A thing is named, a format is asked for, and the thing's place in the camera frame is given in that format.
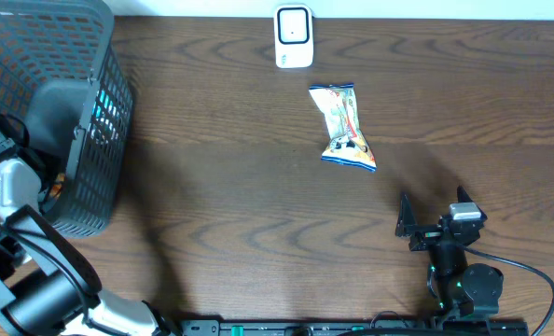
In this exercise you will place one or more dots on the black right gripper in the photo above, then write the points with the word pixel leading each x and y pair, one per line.
pixel 425 234

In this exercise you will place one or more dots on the orange wet sheet package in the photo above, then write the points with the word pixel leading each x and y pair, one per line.
pixel 347 144

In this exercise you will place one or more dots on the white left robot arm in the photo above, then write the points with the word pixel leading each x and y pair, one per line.
pixel 47 287

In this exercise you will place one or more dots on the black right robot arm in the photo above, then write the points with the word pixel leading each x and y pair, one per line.
pixel 465 292

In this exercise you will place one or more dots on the dark grey plastic mesh basket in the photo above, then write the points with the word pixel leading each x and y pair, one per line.
pixel 60 81

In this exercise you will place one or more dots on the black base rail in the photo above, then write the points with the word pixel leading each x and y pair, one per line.
pixel 387 326

